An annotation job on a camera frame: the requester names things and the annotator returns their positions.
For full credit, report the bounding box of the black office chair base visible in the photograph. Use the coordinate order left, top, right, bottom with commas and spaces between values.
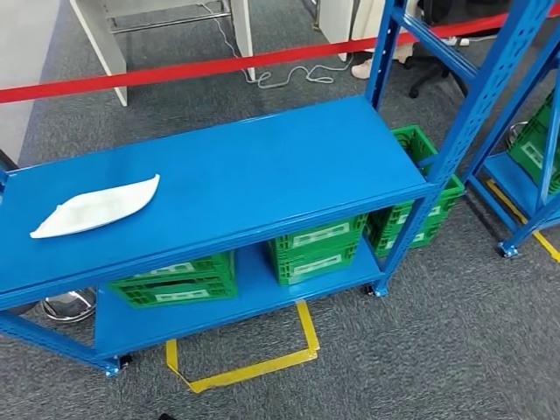
402, 0, 512, 100

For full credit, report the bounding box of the white desk with steel bars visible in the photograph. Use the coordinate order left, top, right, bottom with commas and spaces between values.
69, 0, 257, 108
312, 0, 362, 62

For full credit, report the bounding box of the person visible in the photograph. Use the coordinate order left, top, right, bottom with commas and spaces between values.
349, 0, 417, 81

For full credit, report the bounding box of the green plastic crate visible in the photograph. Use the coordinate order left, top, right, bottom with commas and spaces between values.
266, 213, 368, 288
534, 89, 560, 130
507, 118, 560, 195
107, 250, 238, 310
364, 124, 466, 259

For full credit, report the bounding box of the red barrier belt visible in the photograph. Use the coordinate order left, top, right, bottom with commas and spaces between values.
0, 3, 560, 106

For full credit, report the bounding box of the blue metal shelf rack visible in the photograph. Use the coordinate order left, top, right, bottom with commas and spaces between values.
0, 0, 557, 379
461, 34, 560, 259

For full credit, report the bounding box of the white floor cable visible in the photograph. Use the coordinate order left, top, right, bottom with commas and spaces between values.
201, 3, 355, 91

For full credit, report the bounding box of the steel stanchion post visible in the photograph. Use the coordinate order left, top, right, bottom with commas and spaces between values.
42, 286, 97, 324

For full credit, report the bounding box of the yellow floor tape outline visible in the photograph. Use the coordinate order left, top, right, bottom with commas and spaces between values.
486, 178, 560, 265

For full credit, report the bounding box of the white curved plastic part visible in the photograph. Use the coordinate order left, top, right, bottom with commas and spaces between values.
29, 173, 162, 240

